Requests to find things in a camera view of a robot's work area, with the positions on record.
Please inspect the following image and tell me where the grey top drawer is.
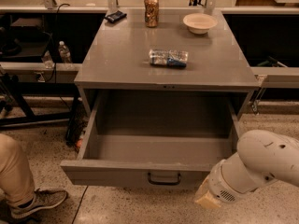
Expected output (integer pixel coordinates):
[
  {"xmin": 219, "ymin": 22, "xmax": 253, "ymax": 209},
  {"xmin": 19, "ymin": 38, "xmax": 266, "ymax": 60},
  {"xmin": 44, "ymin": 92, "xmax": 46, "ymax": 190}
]
[{"xmin": 61, "ymin": 90, "xmax": 245, "ymax": 189}]

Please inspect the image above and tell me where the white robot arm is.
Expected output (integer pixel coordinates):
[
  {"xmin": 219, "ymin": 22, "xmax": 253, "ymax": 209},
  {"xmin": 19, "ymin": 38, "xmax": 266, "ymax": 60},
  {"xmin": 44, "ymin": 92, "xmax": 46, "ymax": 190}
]
[{"xmin": 194, "ymin": 130, "xmax": 299, "ymax": 209}]

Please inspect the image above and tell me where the grey metal drawer cabinet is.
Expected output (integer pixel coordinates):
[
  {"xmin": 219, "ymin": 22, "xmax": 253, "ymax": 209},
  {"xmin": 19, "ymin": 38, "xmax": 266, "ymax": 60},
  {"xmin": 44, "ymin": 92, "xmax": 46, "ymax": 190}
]
[{"xmin": 75, "ymin": 9, "xmax": 258, "ymax": 118}]

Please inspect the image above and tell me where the crushed plastic water bottle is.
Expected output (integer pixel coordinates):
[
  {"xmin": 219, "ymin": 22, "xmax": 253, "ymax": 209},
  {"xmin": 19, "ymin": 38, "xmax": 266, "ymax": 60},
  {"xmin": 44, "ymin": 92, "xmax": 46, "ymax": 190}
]
[{"xmin": 149, "ymin": 49, "xmax": 189, "ymax": 68}]

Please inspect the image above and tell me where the grey sneaker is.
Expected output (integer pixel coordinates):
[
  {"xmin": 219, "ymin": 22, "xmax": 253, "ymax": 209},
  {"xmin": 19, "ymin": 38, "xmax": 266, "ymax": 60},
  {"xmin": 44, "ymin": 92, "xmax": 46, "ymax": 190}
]
[{"xmin": 10, "ymin": 189, "xmax": 68, "ymax": 219}]

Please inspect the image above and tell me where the white paper bowl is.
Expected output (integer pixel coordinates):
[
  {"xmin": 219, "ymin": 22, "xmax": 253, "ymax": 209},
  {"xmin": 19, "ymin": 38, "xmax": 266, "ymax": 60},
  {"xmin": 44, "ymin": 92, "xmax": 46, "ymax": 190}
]
[{"xmin": 183, "ymin": 13, "xmax": 218, "ymax": 35}]

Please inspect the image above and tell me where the person's leg in khaki trousers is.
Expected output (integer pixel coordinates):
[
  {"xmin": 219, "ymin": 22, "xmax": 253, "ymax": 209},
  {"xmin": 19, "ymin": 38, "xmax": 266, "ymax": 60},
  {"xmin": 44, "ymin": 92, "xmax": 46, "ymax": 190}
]
[{"xmin": 0, "ymin": 134, "xmax": 35, "ymax": 207}]

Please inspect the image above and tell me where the gold soda can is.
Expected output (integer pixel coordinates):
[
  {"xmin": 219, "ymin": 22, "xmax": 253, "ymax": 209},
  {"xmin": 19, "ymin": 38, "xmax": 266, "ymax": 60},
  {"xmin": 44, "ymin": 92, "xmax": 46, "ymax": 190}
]
[{"xmin": 144, "ymin": 0, "xmax": 159, "ymax": 28}]

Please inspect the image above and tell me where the clear plastic water bottle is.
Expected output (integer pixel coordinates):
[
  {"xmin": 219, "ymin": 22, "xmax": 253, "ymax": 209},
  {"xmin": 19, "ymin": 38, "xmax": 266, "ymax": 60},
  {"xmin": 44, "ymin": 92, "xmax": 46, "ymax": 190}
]
[{"xmin": 58, "ymin": 41, "xmax": 72, "ymax": 63}]

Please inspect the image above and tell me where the black snack packet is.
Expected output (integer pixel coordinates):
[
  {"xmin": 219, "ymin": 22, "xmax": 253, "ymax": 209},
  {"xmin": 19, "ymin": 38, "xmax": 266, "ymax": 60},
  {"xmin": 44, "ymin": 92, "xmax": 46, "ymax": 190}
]
[{"xmin": 105, "ymin": 10, "xmax": 127, "ymax": 23}]

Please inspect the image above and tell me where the black floor cable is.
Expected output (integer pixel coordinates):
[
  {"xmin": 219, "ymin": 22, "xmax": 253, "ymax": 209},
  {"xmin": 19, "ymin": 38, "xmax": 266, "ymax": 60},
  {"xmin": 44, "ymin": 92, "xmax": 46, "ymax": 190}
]
[{"xmin": 70, "ymin": 186, "xmax": 90, "ymax": 224}]

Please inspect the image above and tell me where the black metal stand frame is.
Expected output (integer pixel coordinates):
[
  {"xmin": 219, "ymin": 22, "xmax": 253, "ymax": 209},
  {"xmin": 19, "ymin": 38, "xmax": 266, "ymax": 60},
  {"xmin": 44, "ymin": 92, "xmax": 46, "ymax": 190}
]
[{"xmin": 0, "ymin": 65, "xmax": 82, "ymax": 128}]

